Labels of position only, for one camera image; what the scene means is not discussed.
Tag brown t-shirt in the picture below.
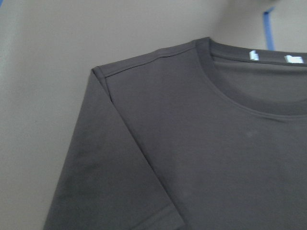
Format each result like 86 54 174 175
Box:
44 37 307 230

